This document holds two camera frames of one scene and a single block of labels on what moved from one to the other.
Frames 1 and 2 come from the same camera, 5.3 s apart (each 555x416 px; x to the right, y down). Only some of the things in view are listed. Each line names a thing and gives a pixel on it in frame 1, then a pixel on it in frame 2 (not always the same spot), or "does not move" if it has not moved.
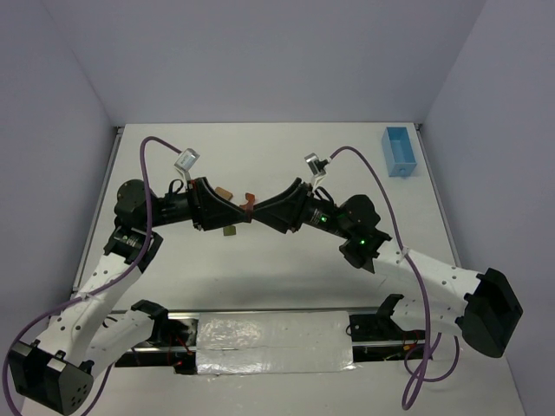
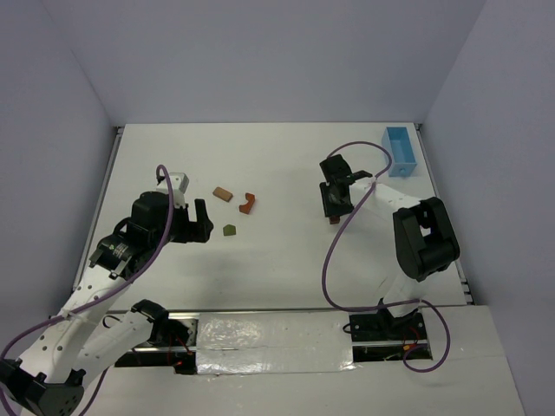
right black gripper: [302, 205] -> [331, 185]
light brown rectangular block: [222, 192] does not move
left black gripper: [193, 204] -> [186, 225]
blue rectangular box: [399, 152] does not move
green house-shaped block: [229, 230] does not move
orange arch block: [250, 204] does not move
